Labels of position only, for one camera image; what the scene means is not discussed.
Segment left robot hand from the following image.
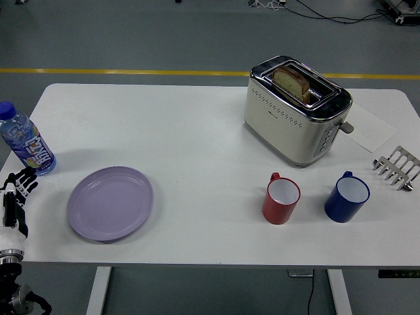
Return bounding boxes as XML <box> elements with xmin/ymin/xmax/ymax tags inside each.
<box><xmin>0</xmin><ymin>166</ymin><xmax>39</xmax><ymax>252</ymax></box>

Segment purple plate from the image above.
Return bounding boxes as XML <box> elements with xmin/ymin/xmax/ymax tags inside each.
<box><xmin>66</xmin><ymin>165</ymin><xmax>155</xmax><ymax>243</ymax></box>

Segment blue-capped drink bottle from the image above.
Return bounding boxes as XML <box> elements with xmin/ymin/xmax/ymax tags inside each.
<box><xmin>0</xmin><ymin>100</ymin><xmax>57</xmax><ymax>177</ymax></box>

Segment white table leg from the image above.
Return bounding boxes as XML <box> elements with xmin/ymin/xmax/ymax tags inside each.
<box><xmin>85</xmin><ymin>266</ymin><xmax>112</xmax><ymax>315</ymax></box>
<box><xmin>327</xmin><ymin>268</ymin><xmax>354</xmax><ymax>315</ymax></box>

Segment yellow floor tape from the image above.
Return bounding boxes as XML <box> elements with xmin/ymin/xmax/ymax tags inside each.
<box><xmin>0</xmin><ymin>68</ymin><xmax>420</xmax><ymax>81</ymax></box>

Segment red cup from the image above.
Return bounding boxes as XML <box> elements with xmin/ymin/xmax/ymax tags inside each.
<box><xmin>261</xmin><ymin>172</ymin><xmax>302</xmax><ymax>226</ymax></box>

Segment cream and chrome toaster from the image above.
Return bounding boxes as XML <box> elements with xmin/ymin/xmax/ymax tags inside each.
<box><xmin>243</xmin><ymin>55</ymin><xmax>356</xmax><ymax>169</ymax></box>

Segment large brown bread slice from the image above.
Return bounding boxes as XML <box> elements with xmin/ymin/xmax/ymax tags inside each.
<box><xmin>272</xmin><ymin>66</ymin><xmax>310</xmax><ymax>102</ymax></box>

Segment blue cup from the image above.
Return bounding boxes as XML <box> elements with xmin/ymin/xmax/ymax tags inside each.
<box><xmin>324</xmin><ymin>171</ymin><xmax>371</xmax><ymax>224</ymax></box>

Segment white paper sheet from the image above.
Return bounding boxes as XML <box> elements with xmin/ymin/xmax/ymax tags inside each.
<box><xmin>346</xmin><ymin>98</ymin><xmax>398</xmax><ymax>154</ymax></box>

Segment black table control panel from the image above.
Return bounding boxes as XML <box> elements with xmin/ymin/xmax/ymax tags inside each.
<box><xmin>377</xmin><ymin>269</ymin><xmax>420</xmax><ymax>279</ymax></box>

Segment silver metal toast rack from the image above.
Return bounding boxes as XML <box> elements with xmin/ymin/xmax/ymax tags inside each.
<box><xmin>372</xmin><ymin>145</ymin><xmax>420</xmax><ymax>192</ymax></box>

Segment grey under-table bracket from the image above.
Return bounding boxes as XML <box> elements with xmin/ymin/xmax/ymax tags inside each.
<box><xmin>287</xmin><ymin>268</ymin><xmax>315</xmax><ymax>278</ymax></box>

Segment black under-table cable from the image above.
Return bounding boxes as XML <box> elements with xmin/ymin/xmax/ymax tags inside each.
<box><xmin>306</xmin><ymin>269</ymin><xmax>316</xmax><ymax>315</ymax></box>

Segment white floor device with cables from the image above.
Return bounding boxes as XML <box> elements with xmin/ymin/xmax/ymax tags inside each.
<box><xmin>247</xmin><ymin>0</ymin><xmax>287</xmax><ymax>9</ymax></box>

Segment black floor cable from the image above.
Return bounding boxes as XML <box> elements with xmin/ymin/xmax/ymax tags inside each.
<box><xmin>283</xmin><ymin>0</ymin><xmax>394</xmax><ymax>24</ymax></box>

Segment metal equipment frame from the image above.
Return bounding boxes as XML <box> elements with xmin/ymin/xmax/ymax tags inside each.
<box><xmin>373</xmin><ymin>0</ymin><xmax>420</xmax><ymax>26</ymax></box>

